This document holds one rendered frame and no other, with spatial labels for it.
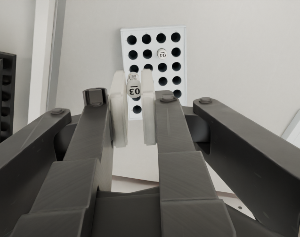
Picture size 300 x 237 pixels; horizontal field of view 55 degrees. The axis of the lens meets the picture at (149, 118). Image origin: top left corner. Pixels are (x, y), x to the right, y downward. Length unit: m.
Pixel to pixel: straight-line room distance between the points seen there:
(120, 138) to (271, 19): 0.34
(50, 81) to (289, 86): 0.35
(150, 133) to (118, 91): 0.03
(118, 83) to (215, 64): 0.28
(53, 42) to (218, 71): 0.24
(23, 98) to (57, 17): 0.11
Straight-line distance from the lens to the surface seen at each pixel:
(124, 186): 0.51
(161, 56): 0.37
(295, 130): 0.50
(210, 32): 0.43
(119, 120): 0.15
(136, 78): 0.23
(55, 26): 0.31
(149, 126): 0.15
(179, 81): 0.41
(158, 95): 0.17
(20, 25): 0.36
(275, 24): 0.46
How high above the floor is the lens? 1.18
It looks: 69 degrees down
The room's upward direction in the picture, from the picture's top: 172 degrees clockwise
